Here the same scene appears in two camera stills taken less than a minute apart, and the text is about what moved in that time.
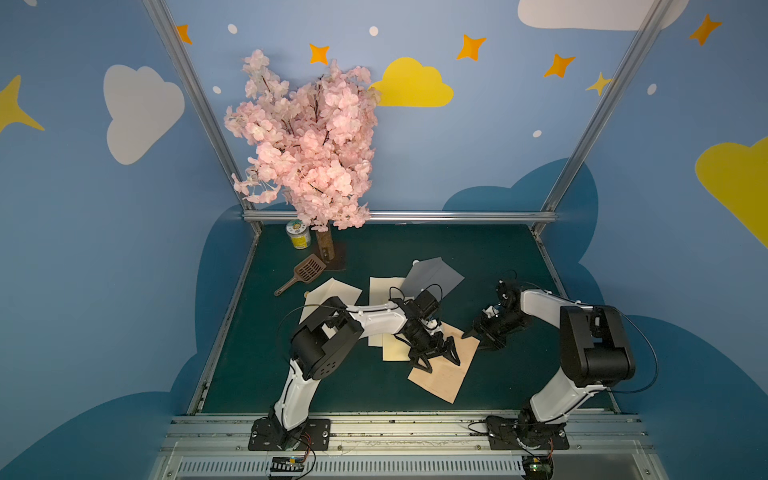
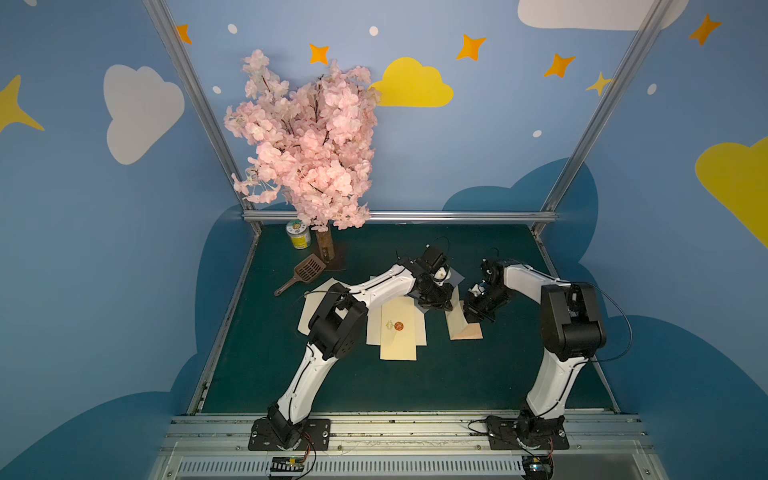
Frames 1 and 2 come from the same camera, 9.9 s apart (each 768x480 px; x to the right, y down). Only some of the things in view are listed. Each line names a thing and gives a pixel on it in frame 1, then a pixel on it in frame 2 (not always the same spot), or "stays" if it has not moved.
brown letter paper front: [445, 376] → [459, 328]
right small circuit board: [537, 467] stays
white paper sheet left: [325, 291] stays
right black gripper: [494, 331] → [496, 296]
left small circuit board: [287, 464] stays
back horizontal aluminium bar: [465, 215] stays
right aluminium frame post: [658, 11] stays
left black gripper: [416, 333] → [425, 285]
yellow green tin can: [299, 233] stays
